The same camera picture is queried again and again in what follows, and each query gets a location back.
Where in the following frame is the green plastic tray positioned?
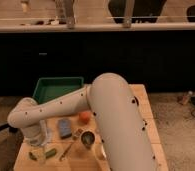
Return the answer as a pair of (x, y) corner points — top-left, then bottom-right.
(33, 77), (84, 104)

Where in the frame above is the metal spoon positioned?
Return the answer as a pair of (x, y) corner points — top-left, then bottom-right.
(59, 136), (79, 161)

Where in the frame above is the dark metal cup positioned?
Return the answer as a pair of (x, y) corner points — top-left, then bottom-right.
(81, 131), (95, 149)

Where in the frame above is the black office chair base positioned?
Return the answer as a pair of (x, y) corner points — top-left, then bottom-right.
(0, 123), (18, 133)

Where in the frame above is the blue sponge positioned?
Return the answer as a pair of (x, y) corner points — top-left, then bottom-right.
(58, 118), (72, 139)

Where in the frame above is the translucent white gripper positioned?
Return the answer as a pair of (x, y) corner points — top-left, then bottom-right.
(23, 120), (48, 146)

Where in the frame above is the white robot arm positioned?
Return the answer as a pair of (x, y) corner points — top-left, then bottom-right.
(7, 73), (158, 171)

